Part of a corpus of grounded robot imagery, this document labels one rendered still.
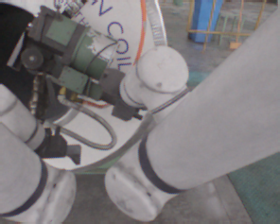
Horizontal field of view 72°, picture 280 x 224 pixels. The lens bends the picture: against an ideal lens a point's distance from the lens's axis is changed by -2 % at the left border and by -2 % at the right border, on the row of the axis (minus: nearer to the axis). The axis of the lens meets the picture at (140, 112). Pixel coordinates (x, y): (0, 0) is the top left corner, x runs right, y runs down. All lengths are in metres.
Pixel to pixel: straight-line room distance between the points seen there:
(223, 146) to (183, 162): 0.04
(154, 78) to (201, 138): 0.18
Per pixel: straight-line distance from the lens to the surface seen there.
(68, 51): 0.61
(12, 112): 0.43
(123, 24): 0.72
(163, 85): 0.32
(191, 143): 0.18
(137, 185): 0.24
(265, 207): 1.51
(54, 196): 0.30
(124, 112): 0.50
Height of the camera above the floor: 1.09
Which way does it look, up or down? 33 degrees down
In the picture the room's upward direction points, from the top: 4 degrees clockwise
